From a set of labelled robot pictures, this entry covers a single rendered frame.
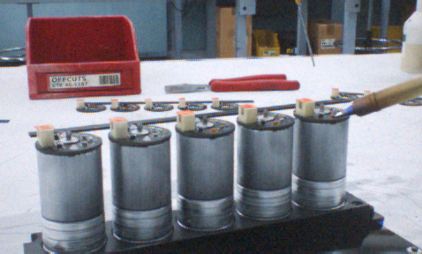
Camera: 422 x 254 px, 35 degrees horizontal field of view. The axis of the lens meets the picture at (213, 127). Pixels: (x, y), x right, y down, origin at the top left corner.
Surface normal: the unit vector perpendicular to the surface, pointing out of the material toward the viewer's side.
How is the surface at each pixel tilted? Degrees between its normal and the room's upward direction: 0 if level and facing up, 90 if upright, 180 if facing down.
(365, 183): 0
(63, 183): 90
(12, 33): 90
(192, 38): 90
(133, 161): 90
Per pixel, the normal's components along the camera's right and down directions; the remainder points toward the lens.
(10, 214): 0.00, -0.96
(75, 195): 0.27, 0.25
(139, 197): 0.02, 0.27
